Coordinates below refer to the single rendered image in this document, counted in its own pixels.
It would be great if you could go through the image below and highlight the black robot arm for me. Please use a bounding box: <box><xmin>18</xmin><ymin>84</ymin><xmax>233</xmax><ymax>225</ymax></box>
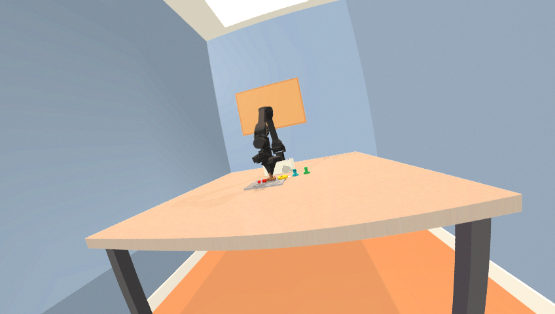
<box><xmin>252</xmin><ymin>106</ymin><xmax>286</xmax><ymax>163</ymax></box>

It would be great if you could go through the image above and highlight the pale pink rectangular board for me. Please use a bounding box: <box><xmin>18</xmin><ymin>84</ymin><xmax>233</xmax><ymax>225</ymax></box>
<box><xmin>244</xmin><ymin>177</ymin><xmax>286</xmax><ymax>190</ymax></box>

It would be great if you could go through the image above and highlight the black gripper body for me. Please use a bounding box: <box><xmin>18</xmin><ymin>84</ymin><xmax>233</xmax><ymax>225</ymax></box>
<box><xmin>257</xmin><ymin>147</ymin><xmax>281</xmax><ymax>164</ymax></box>

